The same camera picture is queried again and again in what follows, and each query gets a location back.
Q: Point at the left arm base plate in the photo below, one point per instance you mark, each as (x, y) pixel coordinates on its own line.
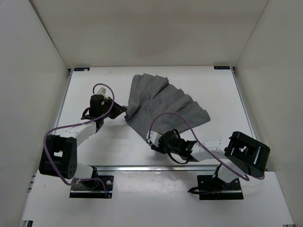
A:
(93, 189)

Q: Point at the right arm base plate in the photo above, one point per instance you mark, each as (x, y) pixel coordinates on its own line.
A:
(213, 188)

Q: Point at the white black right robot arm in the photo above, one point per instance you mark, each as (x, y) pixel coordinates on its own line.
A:
(239, 157)

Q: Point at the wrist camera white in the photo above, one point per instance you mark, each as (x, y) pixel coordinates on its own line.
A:
(153, 138)
(101, 91)

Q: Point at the aluminium table rail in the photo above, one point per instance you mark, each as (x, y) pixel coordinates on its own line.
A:
(243, 103)
(156, 168)
(60, 99)

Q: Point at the grey pleated skirt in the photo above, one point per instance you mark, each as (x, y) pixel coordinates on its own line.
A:
(154, 102)

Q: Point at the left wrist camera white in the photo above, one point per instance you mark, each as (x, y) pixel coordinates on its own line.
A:
(101, 91)

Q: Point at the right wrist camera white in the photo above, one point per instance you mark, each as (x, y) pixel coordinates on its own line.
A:
(153, 138)

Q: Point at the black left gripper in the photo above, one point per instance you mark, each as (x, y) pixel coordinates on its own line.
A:
(118, 109)

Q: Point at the blue label corner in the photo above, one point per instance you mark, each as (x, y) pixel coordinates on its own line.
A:
(81, 69)
(222, 68)

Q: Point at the blue label right corner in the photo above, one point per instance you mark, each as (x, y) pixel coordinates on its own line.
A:
(222, 68)

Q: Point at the aluminium table right rail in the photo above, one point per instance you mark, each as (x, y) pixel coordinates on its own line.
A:
(243, 103)

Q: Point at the aluminium table front rail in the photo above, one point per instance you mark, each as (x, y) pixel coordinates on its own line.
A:
(156, 168)

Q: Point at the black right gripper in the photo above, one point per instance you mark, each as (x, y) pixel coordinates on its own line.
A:
(159, 148)

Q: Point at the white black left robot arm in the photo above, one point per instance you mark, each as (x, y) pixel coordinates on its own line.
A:
(59, 156)

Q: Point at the blue label left corner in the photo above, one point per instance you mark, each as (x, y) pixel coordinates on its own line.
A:
(81, 69)

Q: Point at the aluminium table left rail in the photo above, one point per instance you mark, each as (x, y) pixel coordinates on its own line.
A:
(60, 99)

